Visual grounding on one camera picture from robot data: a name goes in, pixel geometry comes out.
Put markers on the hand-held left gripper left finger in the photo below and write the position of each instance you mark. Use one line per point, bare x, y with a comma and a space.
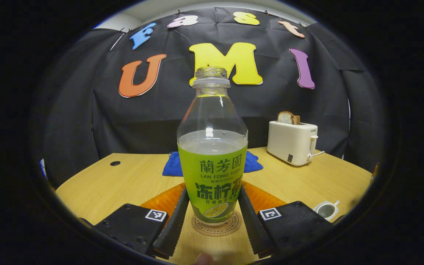
175, 232

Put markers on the green label water bottle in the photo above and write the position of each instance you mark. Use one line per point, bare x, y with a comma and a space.
212, 173

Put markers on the white toaster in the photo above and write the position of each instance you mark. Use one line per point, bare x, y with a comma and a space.
289, 143

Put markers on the white ceramic teacup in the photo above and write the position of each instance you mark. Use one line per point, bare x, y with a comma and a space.
326, 210

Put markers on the toast slices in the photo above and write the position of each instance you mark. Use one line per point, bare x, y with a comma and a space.
287, 117

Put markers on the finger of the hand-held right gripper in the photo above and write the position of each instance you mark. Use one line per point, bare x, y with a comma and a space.
375, 170

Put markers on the round wooden coaster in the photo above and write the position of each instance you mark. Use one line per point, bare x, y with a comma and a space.
215, 230

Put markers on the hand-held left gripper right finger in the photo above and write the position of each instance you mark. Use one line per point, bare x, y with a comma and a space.
250, 228

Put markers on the black backdrop cloth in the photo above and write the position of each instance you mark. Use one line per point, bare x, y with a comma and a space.
142, 117

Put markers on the blue towel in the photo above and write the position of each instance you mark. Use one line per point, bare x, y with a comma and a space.
172, 165

